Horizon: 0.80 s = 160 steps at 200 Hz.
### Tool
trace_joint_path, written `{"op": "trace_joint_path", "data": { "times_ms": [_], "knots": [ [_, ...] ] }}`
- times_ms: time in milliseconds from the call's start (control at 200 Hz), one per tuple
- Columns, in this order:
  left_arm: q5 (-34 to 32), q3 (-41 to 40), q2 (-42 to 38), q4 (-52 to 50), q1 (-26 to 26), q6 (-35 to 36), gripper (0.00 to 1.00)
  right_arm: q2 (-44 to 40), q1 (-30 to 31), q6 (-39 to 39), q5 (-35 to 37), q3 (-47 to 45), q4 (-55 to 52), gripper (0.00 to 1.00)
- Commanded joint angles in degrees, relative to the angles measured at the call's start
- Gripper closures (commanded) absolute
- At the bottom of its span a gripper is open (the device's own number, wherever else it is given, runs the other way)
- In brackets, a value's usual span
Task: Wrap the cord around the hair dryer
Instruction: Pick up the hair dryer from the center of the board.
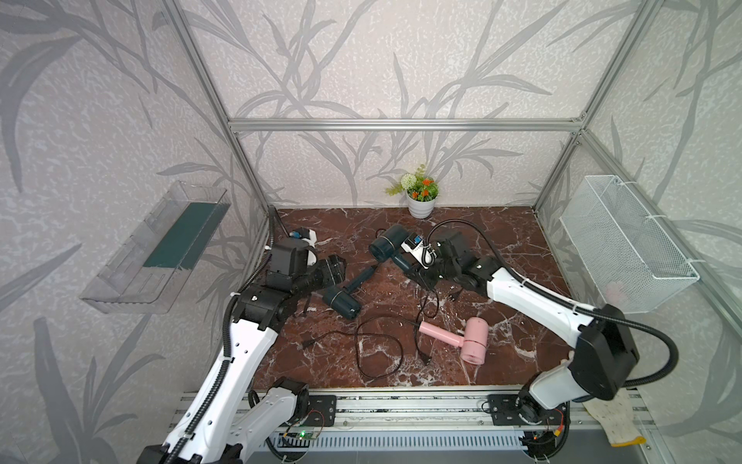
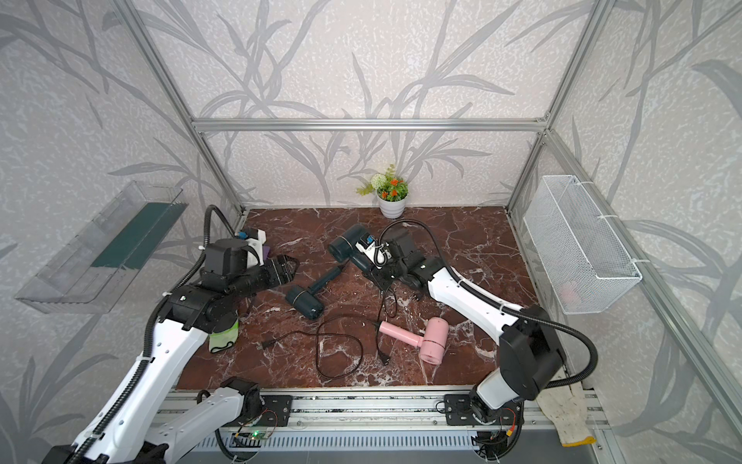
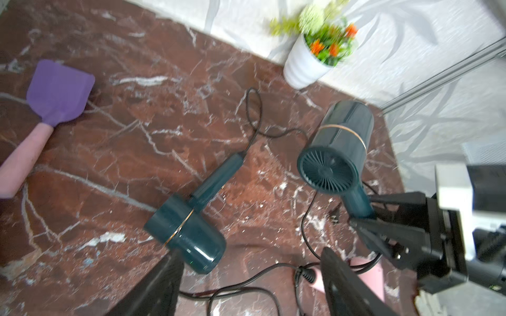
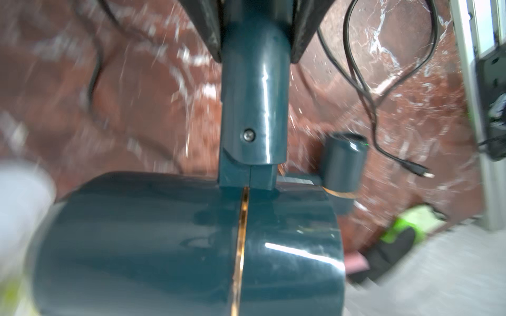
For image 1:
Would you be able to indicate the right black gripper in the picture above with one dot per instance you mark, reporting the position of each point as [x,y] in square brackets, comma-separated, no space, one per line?
[436,253]

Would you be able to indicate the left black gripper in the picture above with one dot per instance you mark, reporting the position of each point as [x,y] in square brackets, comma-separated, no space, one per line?
[330,270]

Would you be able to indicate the dark green hair dryer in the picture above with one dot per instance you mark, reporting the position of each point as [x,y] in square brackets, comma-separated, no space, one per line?
[341,299]
[388,246]

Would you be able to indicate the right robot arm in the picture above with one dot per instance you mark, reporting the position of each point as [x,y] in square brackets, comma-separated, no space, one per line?
[604,352]

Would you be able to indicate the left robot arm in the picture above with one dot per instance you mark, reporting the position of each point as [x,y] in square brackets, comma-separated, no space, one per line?
[212,431]

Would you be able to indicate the pink hair dryer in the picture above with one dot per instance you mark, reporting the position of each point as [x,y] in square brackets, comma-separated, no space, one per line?
[473,343]

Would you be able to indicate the white pot artificial flowers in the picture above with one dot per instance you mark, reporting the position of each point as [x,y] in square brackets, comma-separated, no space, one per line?
[420,190]

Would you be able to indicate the white cloth glove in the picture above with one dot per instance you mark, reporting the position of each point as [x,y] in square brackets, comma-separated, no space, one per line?
[616,417]

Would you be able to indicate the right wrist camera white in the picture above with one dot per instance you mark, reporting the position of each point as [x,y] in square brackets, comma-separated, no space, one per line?
[420,250]

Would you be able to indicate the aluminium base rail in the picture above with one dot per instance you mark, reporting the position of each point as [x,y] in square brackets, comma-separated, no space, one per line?
[430,418]

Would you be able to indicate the horizontal aluminium frame bar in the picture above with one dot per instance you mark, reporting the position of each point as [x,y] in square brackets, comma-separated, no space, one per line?
[244,125]

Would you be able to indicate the white wire mesh basket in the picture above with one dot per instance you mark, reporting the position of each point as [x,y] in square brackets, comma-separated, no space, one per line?
[630,257]

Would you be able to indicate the clear plastic wall shelf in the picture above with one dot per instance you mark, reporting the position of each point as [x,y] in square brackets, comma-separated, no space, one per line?
[148,273]

